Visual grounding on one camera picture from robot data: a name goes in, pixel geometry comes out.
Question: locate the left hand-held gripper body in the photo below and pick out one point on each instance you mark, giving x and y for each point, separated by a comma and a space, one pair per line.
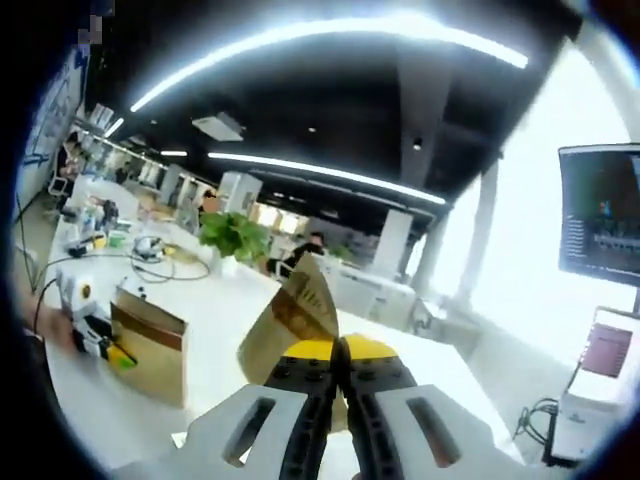
80, 297

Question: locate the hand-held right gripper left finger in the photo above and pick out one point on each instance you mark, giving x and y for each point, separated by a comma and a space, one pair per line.
300, 385

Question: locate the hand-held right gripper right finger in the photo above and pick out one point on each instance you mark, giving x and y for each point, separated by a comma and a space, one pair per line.
380, 385

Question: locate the gold paper bag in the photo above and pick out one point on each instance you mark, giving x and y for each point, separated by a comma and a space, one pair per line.
155, 350

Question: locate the single gold mask packet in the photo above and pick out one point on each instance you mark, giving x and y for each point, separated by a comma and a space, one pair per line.
295, 310

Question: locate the green box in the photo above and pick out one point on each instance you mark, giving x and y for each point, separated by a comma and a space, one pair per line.
119, 240

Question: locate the person's left hand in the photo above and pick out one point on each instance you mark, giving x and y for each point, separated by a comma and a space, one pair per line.
52, 327

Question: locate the spare yellow tipped gripper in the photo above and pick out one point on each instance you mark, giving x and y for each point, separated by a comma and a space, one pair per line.
87, 247

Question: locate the white sofa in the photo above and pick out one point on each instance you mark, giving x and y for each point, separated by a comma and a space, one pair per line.
370, 295

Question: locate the white plant pot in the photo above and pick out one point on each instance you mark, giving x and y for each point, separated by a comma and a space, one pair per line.
228, 266

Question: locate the green potted plant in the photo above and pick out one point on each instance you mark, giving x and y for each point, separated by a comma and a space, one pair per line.
232, 235

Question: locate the straight ceiling light strip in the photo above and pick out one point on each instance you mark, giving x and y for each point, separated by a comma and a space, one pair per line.
325, 175

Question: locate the ceiling air conditioner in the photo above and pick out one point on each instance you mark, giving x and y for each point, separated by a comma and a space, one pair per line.
220, 127

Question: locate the long curved ceiling light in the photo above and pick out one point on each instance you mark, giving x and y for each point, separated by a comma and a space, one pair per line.
325, 35

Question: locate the blue wall poster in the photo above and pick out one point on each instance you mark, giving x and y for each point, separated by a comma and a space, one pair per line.
52, 110

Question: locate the black wall monitor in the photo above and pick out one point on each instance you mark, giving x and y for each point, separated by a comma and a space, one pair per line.
600, 215

